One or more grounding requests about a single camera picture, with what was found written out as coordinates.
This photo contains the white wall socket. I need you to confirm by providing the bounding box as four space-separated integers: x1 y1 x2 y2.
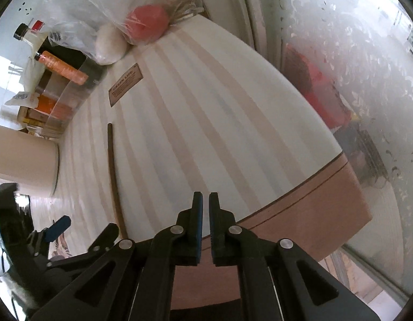
16 0 40 16

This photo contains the red round object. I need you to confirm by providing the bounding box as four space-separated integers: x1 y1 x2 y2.
124 4 170 45

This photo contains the red cap dark bottle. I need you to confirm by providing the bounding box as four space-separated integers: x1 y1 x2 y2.
31 20 65 52

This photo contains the cream cylindrical utensil holder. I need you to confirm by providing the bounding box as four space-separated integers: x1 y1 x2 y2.
0 125 61 196

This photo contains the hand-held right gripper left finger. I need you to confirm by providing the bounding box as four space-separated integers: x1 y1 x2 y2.
29 190 204 321

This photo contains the white round object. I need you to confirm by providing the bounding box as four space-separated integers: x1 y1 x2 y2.
94 23 127 66

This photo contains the red object behind glass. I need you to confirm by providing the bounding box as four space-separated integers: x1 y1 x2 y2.
283 45 346 129

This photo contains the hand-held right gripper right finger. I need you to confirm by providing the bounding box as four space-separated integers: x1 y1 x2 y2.
209 192 382 321

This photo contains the orange label bottle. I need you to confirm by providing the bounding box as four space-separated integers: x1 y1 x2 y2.
34 50 90 86

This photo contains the dark wooden chopstick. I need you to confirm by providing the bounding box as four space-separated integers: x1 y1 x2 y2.
107 123 129 239

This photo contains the clear plastic bag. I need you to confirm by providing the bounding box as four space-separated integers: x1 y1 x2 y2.
47 0 207 66

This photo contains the striped cat print mat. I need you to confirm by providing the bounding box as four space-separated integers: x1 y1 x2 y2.
26 15 373 311

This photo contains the clear plastic container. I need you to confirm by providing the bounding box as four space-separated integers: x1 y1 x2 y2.
42 58 105 137

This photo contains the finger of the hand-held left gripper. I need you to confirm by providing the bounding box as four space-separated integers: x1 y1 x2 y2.
26 216 72 259
44 222 120 272

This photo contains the black cap dark bottle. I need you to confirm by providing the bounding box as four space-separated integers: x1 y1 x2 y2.
13 23 53 56

